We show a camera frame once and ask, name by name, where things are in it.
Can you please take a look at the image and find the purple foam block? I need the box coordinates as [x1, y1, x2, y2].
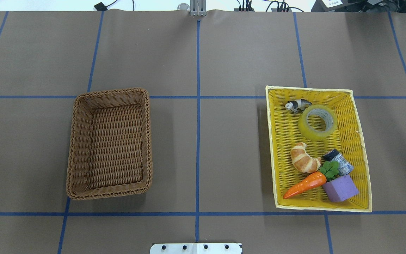
[322, 175, 359, 202]

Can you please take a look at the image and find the yellow packing tape roll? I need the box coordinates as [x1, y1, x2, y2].
[297, 104, 338, 141]

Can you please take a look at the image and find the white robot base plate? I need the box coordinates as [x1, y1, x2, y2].
[149, 242, 243, 254]

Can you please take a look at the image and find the aluminium frame post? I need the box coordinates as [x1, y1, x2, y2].
[190, 0, 207, 17]

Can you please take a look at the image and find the brown wicker basket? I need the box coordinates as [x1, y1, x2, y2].
[66, 88, 153, 200]

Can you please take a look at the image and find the toy carrot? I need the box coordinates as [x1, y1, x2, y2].
[283, 161, 339, 199]

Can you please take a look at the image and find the yellow woven basket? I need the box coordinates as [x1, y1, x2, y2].
[265, 86, 372, 213]

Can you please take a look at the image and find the blue tape line lengthwise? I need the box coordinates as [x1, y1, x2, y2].
[195, 19, 201, 243]

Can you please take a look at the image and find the panda figurine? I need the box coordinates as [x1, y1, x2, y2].
[285, 98, 312, 114]

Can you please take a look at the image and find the toy croissant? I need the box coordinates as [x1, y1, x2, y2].
[290, 143, 322, 174]

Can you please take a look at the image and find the small dark jar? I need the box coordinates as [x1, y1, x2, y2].
[322, 149, 354, 176]

